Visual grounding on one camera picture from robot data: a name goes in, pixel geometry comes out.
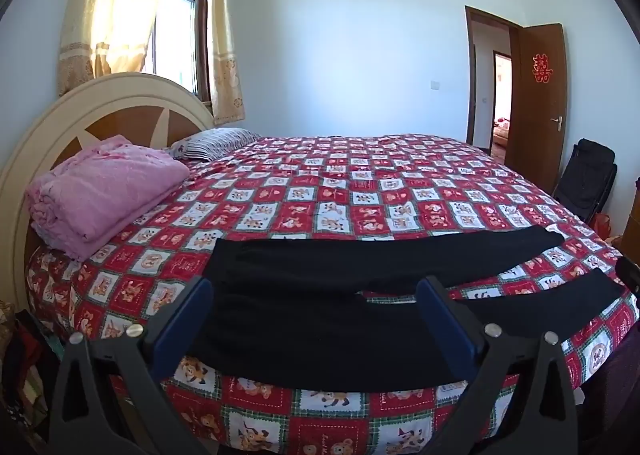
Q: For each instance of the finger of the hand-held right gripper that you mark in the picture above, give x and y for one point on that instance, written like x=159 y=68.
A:
x=630 y=275

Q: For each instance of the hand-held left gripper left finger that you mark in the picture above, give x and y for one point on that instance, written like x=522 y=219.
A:
x=182 y=325

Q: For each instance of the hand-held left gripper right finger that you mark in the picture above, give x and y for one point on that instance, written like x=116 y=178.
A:
x=445 y=322

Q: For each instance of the black pants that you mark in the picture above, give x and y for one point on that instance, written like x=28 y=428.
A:
x=320 y=295

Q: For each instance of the red bag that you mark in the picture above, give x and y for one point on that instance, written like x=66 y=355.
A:
x=601 y=225

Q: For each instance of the black folding chair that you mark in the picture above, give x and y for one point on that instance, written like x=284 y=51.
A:
x=590 y=175

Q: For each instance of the folded pink blanket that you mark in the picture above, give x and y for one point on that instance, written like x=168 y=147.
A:
x=105 y=185

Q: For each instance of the pile of clothes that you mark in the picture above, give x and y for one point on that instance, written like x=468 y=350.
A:
x=25 y=365

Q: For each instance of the brown wooden door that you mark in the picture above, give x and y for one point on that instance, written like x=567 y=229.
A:
x=540 y=135

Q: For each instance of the red printed bed sheet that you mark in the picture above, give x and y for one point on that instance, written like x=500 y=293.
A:
x=325 y=190

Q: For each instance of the striped pillow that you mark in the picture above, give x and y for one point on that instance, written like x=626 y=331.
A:
x=215 y=142

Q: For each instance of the red paper door decoration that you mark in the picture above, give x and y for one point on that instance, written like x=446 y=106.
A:
x=541 y=68

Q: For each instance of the cream and wood headboard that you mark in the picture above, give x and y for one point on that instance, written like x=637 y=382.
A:
x=55 y=125

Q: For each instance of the window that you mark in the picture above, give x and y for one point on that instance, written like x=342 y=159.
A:
x=177 y=30

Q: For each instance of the wide yellow curtain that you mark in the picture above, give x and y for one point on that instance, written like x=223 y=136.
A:
x=110 y=10

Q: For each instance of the brown door frame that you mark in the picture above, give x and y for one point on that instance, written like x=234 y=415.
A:
x=470 y=75

